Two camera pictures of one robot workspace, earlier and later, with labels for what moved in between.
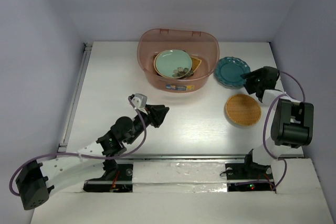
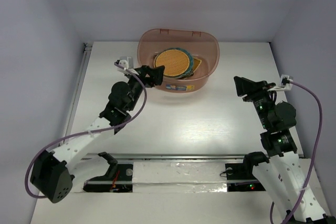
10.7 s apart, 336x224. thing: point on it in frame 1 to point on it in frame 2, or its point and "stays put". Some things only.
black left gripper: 155,115 to 154,75
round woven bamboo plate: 242,110 to 176,62
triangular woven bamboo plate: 196,63 stays put
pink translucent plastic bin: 202,44 stays put
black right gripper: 249,86 to 251,88
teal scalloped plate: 228,71 to 191,65
